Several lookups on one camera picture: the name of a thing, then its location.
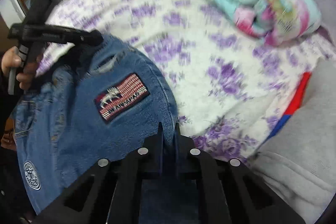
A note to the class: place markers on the white purple floral bedsheet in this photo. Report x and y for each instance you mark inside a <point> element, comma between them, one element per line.
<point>210,42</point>

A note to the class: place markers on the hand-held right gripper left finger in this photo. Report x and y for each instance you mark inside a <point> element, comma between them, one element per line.
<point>159,153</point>

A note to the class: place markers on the red and blue cloth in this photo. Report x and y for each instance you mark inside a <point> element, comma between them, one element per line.
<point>299,98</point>

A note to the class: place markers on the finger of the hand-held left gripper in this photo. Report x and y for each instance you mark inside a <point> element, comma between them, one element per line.
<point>76,36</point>

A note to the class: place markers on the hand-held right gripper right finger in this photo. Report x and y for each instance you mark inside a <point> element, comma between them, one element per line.
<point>177,154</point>

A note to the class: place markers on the person's left hand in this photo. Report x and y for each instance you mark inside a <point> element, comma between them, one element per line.
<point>11,61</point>

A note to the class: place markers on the grey fleece blanket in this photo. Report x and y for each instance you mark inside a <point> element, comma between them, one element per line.
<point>302,150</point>

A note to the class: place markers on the blue denim pants with patches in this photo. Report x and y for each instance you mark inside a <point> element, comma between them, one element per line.
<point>78,134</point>

